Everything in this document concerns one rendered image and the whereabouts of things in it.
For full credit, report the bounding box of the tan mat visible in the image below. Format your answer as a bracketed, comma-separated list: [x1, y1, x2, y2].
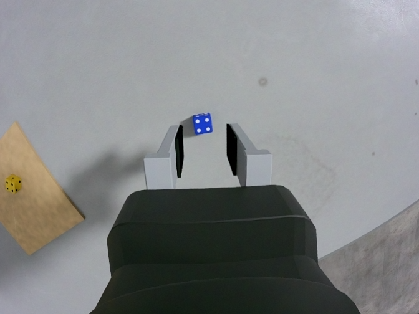
[0, 121, 85, 255]

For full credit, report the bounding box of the yellow die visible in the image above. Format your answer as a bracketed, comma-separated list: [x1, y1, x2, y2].
[6, 174, 21, 194]

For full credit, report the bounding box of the blue die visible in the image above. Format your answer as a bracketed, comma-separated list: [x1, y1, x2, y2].
[193, 113, 213, 135]

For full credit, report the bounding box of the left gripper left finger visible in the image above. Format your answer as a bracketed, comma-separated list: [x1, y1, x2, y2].
[143, 125, 184, 189]

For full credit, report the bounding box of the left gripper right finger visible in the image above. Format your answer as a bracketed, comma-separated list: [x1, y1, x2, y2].
[226, 123, 272, 186]

